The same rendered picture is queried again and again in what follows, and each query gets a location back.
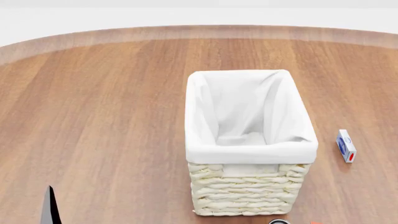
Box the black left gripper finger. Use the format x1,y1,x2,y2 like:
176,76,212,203
39,185,63,224

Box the woven basket with white liner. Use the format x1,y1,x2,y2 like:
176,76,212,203
184,69,319,217

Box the small white blue box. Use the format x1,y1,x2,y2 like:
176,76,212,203
335,129,358,164

